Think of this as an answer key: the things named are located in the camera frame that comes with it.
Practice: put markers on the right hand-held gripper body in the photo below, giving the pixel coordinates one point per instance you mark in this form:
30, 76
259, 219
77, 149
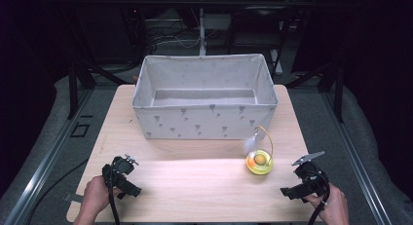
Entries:
312, 179

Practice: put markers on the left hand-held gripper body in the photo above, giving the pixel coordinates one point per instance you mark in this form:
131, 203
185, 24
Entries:
120, 168

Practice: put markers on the grey fabric storage box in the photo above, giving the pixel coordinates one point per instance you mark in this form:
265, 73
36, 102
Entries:
204, 121

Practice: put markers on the person's left hand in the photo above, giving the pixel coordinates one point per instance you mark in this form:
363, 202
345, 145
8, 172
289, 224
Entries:
94, 195

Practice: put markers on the person's right hand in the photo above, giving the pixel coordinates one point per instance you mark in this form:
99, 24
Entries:
334, 208

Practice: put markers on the grey tape strip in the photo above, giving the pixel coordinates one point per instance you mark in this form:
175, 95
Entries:
73, 197

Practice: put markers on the black metal stand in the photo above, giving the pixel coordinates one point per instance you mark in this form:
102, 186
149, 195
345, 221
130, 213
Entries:
73, 88
337, 92

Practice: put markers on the black chair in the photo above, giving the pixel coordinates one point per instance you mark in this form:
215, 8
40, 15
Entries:
256, 27

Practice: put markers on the metal floor rail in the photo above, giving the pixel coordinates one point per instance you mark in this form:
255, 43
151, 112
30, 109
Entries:
357, 166
45, 160

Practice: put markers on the white table leg post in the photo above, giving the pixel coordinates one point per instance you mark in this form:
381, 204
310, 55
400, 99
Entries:
202, 33

